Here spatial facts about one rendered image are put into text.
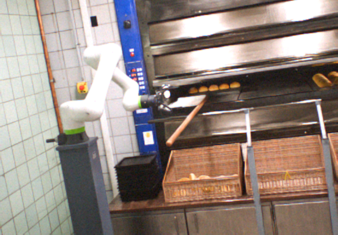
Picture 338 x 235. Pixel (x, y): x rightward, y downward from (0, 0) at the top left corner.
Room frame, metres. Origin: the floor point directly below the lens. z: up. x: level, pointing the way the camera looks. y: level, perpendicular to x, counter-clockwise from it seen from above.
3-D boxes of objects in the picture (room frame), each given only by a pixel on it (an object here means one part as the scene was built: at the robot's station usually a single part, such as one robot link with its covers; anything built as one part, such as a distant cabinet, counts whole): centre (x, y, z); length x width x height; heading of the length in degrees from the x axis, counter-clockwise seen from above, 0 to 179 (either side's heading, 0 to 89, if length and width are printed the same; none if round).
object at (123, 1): (4.75, 0.03, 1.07); 1.93 x 0.16 x 2.15; 167
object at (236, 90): (4.36, -0.38, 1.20); 0.55 x 0.36 x 0.03; 78
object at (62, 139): (2.87, 0.66, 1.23); 0.26 x 0.15 x 0.06; 81
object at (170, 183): (3.48, -0.16, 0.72); 0.56 x 0.49 x 0.28; 78
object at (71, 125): (2.86, 0.59, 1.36); 0.16 x 0.13 x 0.19; 56
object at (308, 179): (3.35, -0.74, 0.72); 0.56 x 0.49 x 0.28; 76
